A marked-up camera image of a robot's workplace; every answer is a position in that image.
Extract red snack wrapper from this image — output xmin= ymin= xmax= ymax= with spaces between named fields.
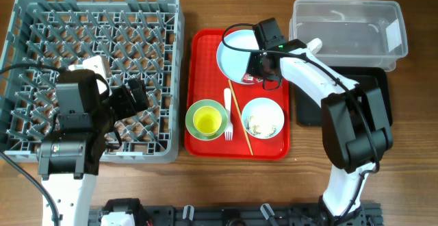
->
xmin=242 ymin=73 xmax=263 ymax=84

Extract small light blue bowl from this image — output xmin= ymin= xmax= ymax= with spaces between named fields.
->
xmin=242 ymin=97 xmax=285 ymax=140

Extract yellow plastic cup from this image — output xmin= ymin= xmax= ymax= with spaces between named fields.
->
xmin=193 ymin=106 xmax=222 ymax=136

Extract rice and food scraps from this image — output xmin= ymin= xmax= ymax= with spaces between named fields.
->
xmin=246 ymin=115 xmax=276 ymax=138

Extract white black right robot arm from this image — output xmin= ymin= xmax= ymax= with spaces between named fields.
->
xmin=247 ymin=36 xmax=393 ymax=222

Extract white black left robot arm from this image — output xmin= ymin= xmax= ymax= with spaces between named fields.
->
xmin=38 ymin=69 xmax=149 ymax=225

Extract black waste tray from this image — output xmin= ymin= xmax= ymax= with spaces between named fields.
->
xmin=294 ymin=65 xmax=394 ymax=128

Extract grey dishwasher rack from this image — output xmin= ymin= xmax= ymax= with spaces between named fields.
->
xmin=1 ymin=0 xmax=184 ymax=163

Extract clear plastic waste bin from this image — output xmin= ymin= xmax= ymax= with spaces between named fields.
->
xmin=289 ymin=0 xmax=409 ymax=72

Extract large light blue plate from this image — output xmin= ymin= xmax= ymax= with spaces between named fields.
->
xmin=216 ymin=29 xmax=259 ymax=84

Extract wooden chopstick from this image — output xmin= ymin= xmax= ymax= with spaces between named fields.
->
xmin=228 ymin=79 xmax=254 ymax=156

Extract red plastic serving tray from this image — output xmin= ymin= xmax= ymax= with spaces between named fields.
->
xmin=184 ymin=29 xmax=290 ymax=160

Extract white plastic fork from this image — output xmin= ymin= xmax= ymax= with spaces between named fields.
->
xmin=224 ymin=88 xmax=233 ymax=141

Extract green saucer bowl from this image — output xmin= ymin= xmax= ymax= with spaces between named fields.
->
xmin=185 ymin=99 xmax=227 ymax=141

